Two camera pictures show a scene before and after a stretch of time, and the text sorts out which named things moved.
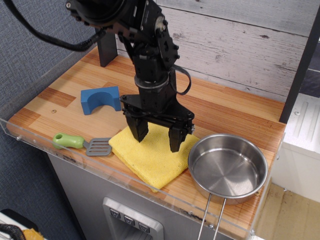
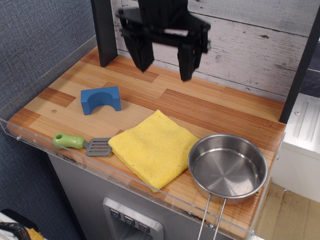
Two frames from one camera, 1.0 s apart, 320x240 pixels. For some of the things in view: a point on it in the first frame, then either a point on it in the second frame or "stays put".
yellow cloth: (152, 161) stays put
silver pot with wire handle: (227, 169) stays put
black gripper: (158, 104) -> (148, 23)
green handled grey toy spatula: (98, 146) stays put
